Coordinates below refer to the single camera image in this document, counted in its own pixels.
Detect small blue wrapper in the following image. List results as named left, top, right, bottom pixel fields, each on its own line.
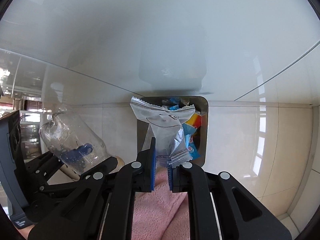
left=161, top=97, right=192, bottom=111

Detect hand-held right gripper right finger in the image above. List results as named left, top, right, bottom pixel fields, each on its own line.
left=167, top=161, right=293, bottom=240

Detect pink fleece pants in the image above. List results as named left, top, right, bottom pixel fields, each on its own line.
left=131, top=166, right=190, bottom=240

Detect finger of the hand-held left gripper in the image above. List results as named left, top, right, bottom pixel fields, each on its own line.
left=37, top=156, right=119, bottom=196
left=24, top=143, right=94, bottom=180

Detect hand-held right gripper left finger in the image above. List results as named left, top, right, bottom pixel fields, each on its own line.
left=27, top=137, right=157, bottom=240

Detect silver foil snack packet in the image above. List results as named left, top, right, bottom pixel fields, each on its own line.
left=130, top=96, right=196, bottom=168

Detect clear plastic bottle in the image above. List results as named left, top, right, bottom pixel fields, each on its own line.
left=38, top=106, right=107, bottom=176

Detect yellow orange snack packet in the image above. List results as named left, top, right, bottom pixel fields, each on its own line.
left=184, top=112, right=202, bottom=129

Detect blue snack packet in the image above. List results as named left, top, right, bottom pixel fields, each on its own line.
left=182, top=122, right=202, bottom=162

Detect square metal trash bin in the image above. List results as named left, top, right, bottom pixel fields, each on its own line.
left=137, top=96, right=209, bottom=171

